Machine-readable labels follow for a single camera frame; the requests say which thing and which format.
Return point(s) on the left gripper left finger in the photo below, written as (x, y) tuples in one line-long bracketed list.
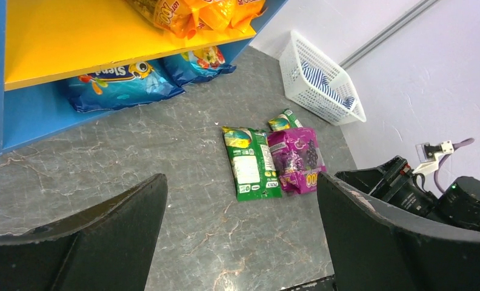
[(108, 246)]

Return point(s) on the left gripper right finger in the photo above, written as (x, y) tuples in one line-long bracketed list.
[(377, 246)]

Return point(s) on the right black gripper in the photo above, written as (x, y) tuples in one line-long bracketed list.
[(393, 182)]

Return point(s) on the blue candy bag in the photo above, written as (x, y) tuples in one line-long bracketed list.
[(197, 66), (140, 83)]

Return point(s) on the orange candy bag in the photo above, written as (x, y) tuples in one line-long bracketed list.
[(237, 14), (179, 17)]

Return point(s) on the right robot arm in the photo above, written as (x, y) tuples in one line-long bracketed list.
[(459, 205)]

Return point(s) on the purple candy bag middle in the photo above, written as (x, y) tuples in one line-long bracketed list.
[(297, 158)]

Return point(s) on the green candy bag right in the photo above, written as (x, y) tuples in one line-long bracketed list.
[(285, 120)]

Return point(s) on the green candy bag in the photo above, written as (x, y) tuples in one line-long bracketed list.
[(252, 164), (285, 120)]

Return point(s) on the green candy bag left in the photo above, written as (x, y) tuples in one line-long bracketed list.
[(252, 164)]

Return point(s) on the blue pink yellow shelf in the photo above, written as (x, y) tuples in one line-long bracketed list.
[(43, 42)]

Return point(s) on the orange candy bag on shelf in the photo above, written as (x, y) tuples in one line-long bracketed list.
[(237, 14)]

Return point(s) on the blue white striped cloth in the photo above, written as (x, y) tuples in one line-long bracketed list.
[(317, 78)]

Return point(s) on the white plastic basket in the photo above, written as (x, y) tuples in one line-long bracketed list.
[(300, 91)]

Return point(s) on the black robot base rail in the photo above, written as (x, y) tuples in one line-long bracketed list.
[(327, 283)]

